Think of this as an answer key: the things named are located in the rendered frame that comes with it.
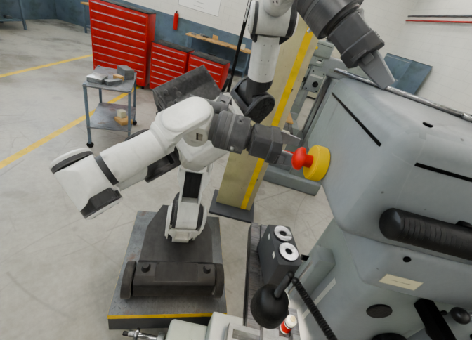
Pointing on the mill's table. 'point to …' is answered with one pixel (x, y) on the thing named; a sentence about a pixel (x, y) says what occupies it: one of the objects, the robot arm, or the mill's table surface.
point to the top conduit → (428, 232)
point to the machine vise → (232, 331)
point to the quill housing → (357, 301)
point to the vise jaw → (269, 334)
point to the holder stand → (277, 253)
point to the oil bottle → (288, 324)
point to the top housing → (392, 160)
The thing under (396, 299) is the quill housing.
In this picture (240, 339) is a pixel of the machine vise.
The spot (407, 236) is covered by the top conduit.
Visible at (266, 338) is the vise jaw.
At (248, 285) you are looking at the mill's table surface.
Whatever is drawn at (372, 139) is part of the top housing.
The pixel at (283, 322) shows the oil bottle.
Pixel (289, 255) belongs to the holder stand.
